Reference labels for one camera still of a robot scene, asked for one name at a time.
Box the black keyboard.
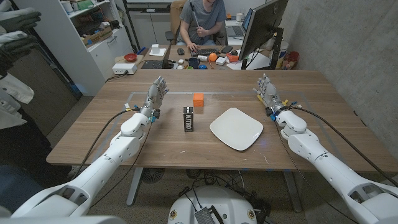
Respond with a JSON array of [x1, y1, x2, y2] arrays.
[[190, 48, 220, 57]]

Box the grey table leg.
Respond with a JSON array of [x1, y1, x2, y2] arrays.
[[126, 167, 144, 207], [282, 170, 303, 213]]

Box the white shelf cabinet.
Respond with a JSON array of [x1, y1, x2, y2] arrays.
[[14, 0, 134, 96]]

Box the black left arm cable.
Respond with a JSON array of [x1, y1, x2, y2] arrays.
[[73, 107, 141, 181]]

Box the black floor cable bundle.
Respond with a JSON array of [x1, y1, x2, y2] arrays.
[[178, 169, 271, 218]]

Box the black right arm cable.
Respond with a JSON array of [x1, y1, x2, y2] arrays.
[[291, 106, 398, 187]]

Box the grey ribbed module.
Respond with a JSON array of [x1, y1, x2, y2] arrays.
[[194, 205, 224, 224]]

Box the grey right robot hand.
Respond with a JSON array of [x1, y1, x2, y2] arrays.
[[252, 73, 289, 118]]

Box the black floor fan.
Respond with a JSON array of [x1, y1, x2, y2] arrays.
[[141, 167, 166, 184]]

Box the black nitro box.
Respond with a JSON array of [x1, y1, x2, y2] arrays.
[[183, 106, 195, 133]]

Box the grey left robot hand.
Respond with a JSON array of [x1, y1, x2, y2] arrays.
[[140, 75, 170, 119]]

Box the silver laptop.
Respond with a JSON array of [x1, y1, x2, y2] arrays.
[[225, 8, 253, 37]]

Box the black monitor stand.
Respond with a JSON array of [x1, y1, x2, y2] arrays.
[[269, 27, 284, 70]]

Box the white power box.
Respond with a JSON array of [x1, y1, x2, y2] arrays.
[[111, 63, 137, 75]]

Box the standing person white coat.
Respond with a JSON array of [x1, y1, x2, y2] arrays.
[[0, 0, 74, 215]]

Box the seated person grey shirt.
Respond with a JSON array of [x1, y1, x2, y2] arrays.
[[176, 0, 228, 52]]

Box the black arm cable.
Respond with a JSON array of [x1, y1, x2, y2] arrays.
[[291, 106, 398, 187], [73, 107, 141, 181]]

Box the white paper sheets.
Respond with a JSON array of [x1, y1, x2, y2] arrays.
[[226, 51, 271, 70]]

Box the white paper plate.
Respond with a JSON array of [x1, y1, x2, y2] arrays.
[[209, 107, 264, 152]]

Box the cardboard box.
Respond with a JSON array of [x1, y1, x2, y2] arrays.
[[81, 26, 113, 47]]

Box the thin white stick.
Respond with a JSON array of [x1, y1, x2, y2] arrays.
[[188, 0, 200, 29]]

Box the orange block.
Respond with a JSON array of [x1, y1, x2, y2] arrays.
[[192, 93, 205, 108]]

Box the black computer monitor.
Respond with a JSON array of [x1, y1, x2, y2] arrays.
[[238, 0, 289, 62]]

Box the red bag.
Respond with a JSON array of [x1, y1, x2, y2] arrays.
[[282, 51, 300, 70]]

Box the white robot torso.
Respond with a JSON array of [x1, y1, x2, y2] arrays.
[[167, 185, 258, 224]]

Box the black laptop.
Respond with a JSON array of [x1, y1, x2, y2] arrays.
[[141, 45, 172, 70]]

